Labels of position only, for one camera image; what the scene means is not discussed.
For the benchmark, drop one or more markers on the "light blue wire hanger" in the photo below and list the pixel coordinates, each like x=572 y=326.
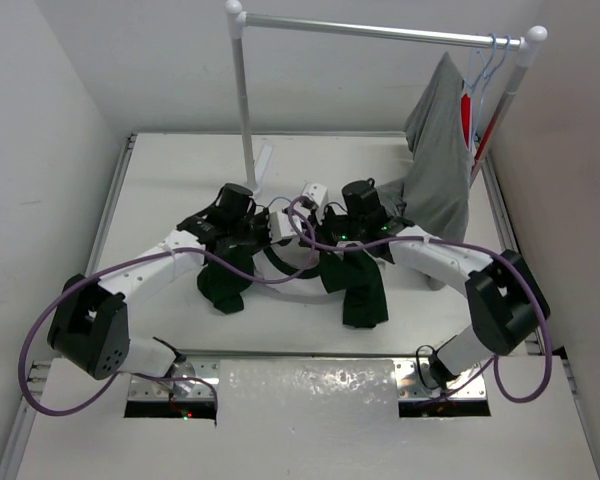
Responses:
x=283 y=202

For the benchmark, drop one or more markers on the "white metal clothes rack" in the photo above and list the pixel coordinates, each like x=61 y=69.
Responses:
x=526 y=49

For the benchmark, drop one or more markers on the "blue empty wire hanger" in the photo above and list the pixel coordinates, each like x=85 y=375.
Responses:
x=497 y=65

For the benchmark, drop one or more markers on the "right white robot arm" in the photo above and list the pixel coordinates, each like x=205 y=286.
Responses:
x=505 y=302

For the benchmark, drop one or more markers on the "red garment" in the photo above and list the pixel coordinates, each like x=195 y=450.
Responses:
x=467 y=118

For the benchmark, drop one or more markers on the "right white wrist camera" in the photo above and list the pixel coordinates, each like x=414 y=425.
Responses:
x=316 y=193

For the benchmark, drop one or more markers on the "white and green t shirt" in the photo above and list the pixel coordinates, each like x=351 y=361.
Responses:
x=300 y=280

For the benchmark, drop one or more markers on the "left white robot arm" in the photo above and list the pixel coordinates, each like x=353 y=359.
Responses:
x=91 y=324

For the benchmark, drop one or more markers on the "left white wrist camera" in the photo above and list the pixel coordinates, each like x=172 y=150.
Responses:
x=280 y=227

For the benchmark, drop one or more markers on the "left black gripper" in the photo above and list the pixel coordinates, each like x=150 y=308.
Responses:
x=263 y=218

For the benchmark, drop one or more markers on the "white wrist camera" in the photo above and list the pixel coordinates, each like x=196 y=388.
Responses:
x=280 y=227
x=316 y=193

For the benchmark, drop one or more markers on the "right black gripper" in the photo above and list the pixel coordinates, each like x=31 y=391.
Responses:
x=322 y=228

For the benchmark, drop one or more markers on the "grey t shirt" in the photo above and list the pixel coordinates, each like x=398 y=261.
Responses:
x=434 y=192

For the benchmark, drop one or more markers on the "blue hanger with red garment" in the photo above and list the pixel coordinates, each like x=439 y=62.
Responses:
x=472 y=82

